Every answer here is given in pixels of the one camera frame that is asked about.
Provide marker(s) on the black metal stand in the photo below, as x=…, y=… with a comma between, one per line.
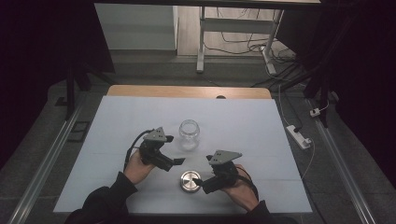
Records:
x=73, y=84

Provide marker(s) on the metal floor rail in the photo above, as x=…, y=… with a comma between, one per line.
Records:
x=46, y=165
x=342, y=165

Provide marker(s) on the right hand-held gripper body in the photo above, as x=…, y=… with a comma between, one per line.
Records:
x=224, y=169

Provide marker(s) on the white desk frame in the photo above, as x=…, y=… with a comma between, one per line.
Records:
x=236, y=25

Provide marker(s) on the person's right hand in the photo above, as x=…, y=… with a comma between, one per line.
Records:
x=243, y=194

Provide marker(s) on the small white adapter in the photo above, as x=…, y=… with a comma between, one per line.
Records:
x=315, y=112

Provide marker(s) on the dark curtain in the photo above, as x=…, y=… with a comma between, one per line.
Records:
x=37, y=62
x=358, y=77

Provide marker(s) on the silver metal jar lid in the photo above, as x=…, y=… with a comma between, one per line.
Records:
x=190, y=181

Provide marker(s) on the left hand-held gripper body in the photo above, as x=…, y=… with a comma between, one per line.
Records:
x=152, y=146

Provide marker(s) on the white power strip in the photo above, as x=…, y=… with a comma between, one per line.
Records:
x=298, y=136

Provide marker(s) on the clear glass jar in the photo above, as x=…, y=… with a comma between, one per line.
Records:
x=189, y=134

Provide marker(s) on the white foam mat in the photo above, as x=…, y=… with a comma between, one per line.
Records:
x=236, y=130

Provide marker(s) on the person's left hand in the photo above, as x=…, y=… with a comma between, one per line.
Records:
x=137, y=169

